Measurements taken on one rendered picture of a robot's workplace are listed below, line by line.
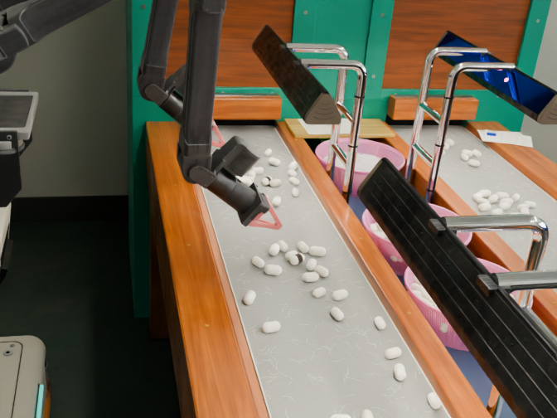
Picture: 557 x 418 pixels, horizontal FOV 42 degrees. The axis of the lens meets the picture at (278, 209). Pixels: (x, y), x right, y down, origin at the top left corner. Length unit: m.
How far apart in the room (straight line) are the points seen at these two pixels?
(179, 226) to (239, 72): 0.78
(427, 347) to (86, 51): 2.11
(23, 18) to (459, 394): 0.95
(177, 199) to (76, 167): 1.50
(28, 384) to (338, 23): 1.39
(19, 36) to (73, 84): 1.88
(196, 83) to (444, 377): 0.69
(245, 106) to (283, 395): 1.22
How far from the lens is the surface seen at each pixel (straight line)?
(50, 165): 3.28
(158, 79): 1.80
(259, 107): 2.30
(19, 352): 2.14
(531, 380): 0.83
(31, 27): 1.30
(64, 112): 3.19
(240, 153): 1.48
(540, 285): 0.95
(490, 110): 2.67
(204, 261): 1.56
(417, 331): 1.43
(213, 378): 1.25
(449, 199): 1.99
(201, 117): 1.41
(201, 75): 1.37
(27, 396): 2.00
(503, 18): 2.60
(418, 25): 2.47
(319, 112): 1.56
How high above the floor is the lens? 1.56
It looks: 26 degrees down
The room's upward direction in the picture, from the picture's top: 5 degrees clockwise
